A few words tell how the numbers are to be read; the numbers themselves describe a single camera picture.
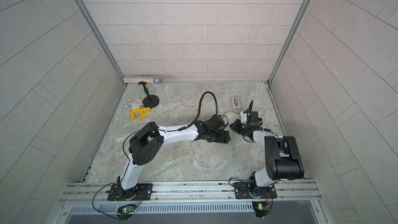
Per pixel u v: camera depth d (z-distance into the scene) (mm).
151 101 1043
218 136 768
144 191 707
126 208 645
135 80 871
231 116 902
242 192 710
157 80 873
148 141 544
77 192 712
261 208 678
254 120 725
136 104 1018
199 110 692
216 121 684
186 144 822
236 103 993
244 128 787
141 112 991
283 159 448
